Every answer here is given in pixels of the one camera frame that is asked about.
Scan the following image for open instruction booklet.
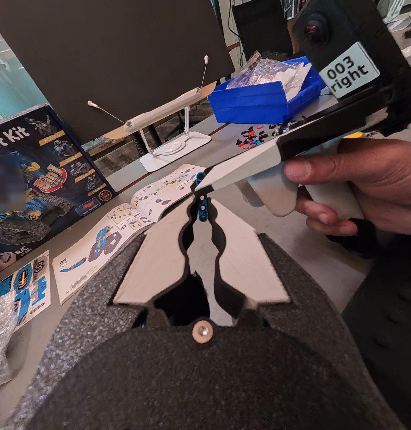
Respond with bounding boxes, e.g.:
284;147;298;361
52;164;207;305

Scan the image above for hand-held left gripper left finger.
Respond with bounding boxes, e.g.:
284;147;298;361
111;196;196;308

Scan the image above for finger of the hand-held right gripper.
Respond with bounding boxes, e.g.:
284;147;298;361
191;139;284;196

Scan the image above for blue beam with black pins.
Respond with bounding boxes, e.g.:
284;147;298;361
196;172;209;223

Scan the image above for pile of small building parts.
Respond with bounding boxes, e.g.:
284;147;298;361
234;116;307;148

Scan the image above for person's right hand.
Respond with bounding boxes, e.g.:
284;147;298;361
283;138;411;236

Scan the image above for blue sticker sheet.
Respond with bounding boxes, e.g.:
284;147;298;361
0;250;51;331

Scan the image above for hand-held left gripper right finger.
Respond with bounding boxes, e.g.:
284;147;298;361
207;198;291;318

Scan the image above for dark blue robot kit box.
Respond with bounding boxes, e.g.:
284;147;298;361
0;103;117;277

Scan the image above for blue plastic bin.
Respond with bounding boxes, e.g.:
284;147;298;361
208;56;327;124

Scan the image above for clear plastic bags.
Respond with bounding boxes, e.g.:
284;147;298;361
226;58;313;90

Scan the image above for clear bag of parts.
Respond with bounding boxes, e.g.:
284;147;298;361
0;292;18;390

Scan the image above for dark dimpled mat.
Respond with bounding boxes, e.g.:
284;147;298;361
341;232;411;430

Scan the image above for grey desk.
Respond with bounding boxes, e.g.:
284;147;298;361
0;91;370;430

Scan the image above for black partition panel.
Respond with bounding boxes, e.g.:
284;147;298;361
0;0;235;145

